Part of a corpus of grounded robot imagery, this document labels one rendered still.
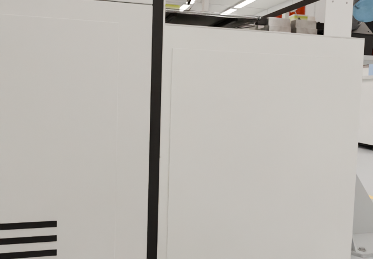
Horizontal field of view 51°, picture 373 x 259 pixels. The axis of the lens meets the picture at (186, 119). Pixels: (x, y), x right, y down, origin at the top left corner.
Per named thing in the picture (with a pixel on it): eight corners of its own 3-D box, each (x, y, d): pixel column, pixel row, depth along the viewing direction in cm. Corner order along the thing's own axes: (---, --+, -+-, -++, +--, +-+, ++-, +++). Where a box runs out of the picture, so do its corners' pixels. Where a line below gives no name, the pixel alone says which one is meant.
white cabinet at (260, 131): (141, 341, 102) (149, 23, 96) (114, 220, 194) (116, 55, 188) (352, 313, 118) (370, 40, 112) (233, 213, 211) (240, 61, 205)
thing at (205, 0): (195, 16, 163) (196, -17, 162) (192, 18, 166) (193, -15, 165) (209, 17, 164) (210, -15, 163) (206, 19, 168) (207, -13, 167)
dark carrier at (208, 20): (151, 10, 118) (151, 8, 118) (136, 27, 151) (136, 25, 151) (256, 19, 127) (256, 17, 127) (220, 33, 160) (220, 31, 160)
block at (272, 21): (268, 25, 130) (268, 16, 130) (263, 26, 133) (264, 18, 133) (290, 26, 132) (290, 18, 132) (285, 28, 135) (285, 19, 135)
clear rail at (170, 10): (149, 10, 117) (149, 6, 116) (147, 11, 118) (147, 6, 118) (262, 20, 126) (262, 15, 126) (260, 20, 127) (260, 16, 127)
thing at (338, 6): (324, 38, 115) (327, -10, 114) (248, 54, 168) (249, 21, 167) (351, 40, 117) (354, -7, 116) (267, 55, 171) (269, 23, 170)
